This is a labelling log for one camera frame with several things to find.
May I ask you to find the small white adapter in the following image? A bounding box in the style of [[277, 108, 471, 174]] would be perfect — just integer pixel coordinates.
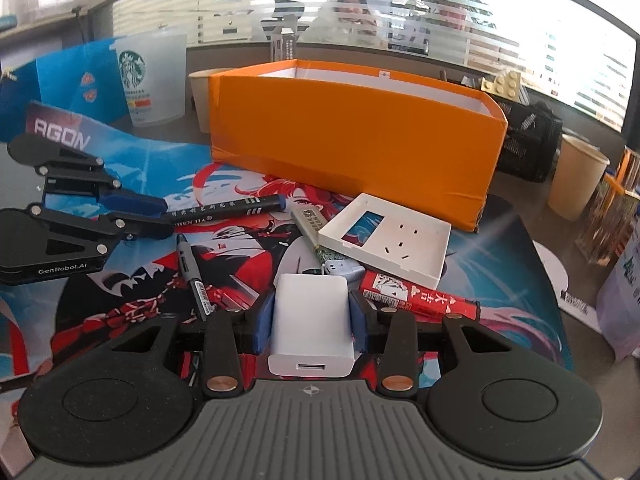
[[320, 255, 366, 284]]

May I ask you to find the printed desk mat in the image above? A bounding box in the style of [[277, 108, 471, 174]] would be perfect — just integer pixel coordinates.
[[0, 101, 574, 461]]

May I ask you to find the striped frosted glass partition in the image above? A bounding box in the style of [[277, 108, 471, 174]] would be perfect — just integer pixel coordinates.
[[85, 0, 640, 133]]

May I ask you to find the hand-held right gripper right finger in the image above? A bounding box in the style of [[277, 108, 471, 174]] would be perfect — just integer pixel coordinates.
[[348, 290, 507, 396]]

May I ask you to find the black and white product box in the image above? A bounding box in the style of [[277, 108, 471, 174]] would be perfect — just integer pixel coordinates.
[[270, 27, 300, 63]]

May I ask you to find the orange cardboard box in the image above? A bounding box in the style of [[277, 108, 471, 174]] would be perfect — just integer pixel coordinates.
[[208, 58, 509, 234]]

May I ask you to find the red printed packet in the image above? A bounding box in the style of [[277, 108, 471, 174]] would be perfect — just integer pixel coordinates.
[[359, 270, 481, 321]]

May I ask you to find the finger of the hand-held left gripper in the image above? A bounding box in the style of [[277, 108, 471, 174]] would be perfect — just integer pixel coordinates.
[[28, 202, 174, 256], [32, 144, 169, 216]]

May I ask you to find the glass perfume bottle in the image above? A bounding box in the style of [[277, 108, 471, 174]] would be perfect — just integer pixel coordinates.
[[576, 175, 639, 266]]

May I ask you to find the thin black pen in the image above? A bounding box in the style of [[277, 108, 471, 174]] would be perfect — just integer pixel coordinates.
[[176, 234, 214, 322]]

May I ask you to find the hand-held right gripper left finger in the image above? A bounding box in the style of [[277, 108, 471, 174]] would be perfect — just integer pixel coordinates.
[[102, 292, 277, 395]]

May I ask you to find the translucent cup with green logo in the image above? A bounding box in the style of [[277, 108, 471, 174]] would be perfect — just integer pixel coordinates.
[[115, 27, 189, 128]]

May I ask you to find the beige building block plate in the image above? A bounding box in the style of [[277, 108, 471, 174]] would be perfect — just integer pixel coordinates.
[[481, 70, 524, 99]]

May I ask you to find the white round card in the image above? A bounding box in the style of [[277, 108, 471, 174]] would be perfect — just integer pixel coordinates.
[[532, 240, 609, 335]]

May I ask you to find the brown paper cup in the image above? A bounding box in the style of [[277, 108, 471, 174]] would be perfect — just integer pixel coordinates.
[[188, 67, 236, 134], [547, 135, 611, 221]]

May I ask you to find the blue paper bag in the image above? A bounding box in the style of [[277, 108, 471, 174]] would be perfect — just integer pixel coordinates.
[[0, 37, 132, 143]]

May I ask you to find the white charger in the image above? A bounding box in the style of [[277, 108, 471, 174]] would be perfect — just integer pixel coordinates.
[[267, 273, 357, 380]]

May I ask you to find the thick black marker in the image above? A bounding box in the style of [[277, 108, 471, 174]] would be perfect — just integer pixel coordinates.
[[161, 194, 288, 222]]

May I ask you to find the small white square tray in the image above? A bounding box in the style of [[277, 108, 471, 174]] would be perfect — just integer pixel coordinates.
[[318, 192, 452, 287]]

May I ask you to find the white printed packet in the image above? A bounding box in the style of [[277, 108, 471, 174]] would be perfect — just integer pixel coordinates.
[[597, 237, 640, 361]]

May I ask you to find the black mesh organizer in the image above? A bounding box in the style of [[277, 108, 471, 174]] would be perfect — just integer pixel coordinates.
[[492, 82, 564, 184]]

